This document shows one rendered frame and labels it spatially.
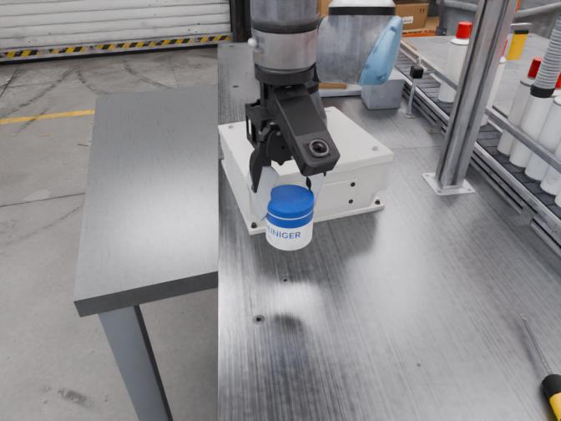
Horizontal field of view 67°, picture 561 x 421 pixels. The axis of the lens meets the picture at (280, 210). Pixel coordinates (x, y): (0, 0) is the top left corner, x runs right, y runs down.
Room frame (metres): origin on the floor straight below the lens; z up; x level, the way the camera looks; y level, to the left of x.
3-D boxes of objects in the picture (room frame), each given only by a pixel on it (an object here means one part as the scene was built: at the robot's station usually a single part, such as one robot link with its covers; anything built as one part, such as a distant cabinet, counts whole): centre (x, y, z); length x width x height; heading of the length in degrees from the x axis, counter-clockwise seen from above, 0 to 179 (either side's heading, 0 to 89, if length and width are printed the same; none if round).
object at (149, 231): (1.01, 0.03, 0.81); 0.90 x 0.90 x 0.04; 17
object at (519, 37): (0.90, -0.49, 1.09); 0.03 x 0.01 x 0.06; 97
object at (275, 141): (0.51, 0.00, 1.12); 0.09 x 0.08 x 0.12; 23
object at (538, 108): (0.79, -0.52, 0.98); 0.05 x 0.05 x 0.20
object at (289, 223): (0.49, -0.01, 0.96); 0.07 x 0.07 x 0.07
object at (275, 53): (0.50, 0.00, 1.20); 0.08 x 0.08 x 0.05
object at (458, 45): (1.14, -0.47, 0.98); 0.05 x 0.05 x 0.20
